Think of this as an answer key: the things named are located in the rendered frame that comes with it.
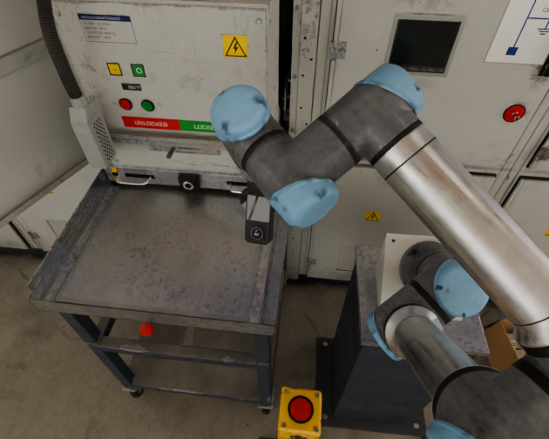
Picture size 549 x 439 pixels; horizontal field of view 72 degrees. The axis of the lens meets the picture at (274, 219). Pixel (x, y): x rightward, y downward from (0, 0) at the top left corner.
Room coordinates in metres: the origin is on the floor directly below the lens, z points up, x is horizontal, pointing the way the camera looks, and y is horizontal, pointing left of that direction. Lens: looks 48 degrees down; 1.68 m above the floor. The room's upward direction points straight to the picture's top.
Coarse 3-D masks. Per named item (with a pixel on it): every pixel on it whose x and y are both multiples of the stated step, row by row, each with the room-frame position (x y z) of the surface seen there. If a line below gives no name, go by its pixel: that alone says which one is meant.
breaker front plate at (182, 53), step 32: (64, 0) 0.90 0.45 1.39; (64, 32) 0.90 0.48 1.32; (160, 32) 0.87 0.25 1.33; (192, 32) 0.87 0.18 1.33; (224, 32) 0.86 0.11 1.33; (256, 32) 0.85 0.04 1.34; (96, 64) 0.89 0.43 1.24; (128, 64) 0.88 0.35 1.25; (160, 64) 0.88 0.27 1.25; (192, 64) 0.87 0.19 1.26; (224, 64) 0.86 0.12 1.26; (256, 64) 0.85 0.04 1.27; (96, 96) 0.90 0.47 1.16; (128, 96) 0.89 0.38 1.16; (160, 96) 0.88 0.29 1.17; (192, 96) 0.87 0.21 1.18; (128, 128) 0.89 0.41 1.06; (128, 160) 0.89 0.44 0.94; (160, 160) 0.88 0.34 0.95; (192, 160) 0.87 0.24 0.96; (224, 160) 0.86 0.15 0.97
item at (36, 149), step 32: (0, 0) 1.01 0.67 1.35; (32, 0) 1.08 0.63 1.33; (0, 32) 0.98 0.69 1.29; (32, 32) 1.05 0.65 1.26; (0, 64) 0.93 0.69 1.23; (32, 64) 1.01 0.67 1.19; (0, 96) 0.91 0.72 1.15; (32, 96) 0.98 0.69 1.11; (64, 96) 1.05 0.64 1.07; (0, 128) 0.87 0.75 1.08; (32, 128) 0.94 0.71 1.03; (64, 128) 1.01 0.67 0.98; (0, 160) 0.83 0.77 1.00; (32, 160) 0.89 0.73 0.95; (64, 160) 0.97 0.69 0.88; (0, 192) 0.78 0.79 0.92; (32, 192) 0.85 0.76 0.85; (0, 224) 0.72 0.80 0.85
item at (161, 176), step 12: (108, 168) 0.89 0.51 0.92; (132, 168) 0.88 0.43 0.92; (144, 168) 0.88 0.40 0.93; (156, 168) 0.88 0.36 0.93; (168, 168) 0.88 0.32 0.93; (132, 180) 0.88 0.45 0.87; (144, 180) 0.88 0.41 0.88; (156, 180) 0.87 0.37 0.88; (168, 180) 0.87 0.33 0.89; (204, 180) 0.86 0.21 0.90; (216, 180) 0.85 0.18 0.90; (228, 180) 0.85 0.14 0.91; (240, 180) 0.84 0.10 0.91
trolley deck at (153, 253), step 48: (144, 192) 0.86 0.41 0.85; (192, 192) 0.86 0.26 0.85; (96, 240) 0.66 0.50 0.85; (144, 240) 0.66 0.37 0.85; (192, 240) 0.66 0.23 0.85; (240, 240) 0.66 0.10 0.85; (96, 288) 0.51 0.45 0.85; (144, 288) 0.51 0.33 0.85; (192, 288) 0.51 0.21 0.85; (240, 288) 0.51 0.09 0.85
